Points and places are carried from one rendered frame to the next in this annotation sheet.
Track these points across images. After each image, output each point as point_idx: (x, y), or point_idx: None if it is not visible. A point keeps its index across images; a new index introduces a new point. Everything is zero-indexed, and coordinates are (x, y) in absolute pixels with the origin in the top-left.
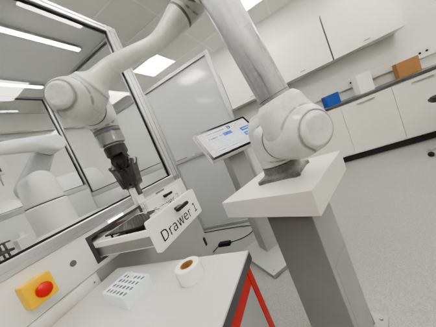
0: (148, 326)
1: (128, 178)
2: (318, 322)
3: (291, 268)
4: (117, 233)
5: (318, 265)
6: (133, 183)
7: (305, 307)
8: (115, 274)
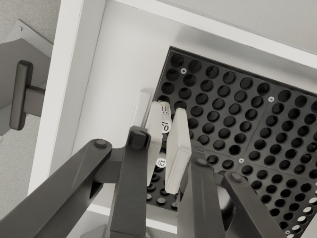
0: None
1: (179, 230)
2: (41, 68)
3: (8, 95)
4: (306, 95)
5: None
6: (123, 153)
7: (43, 79)
8: (304, 41)
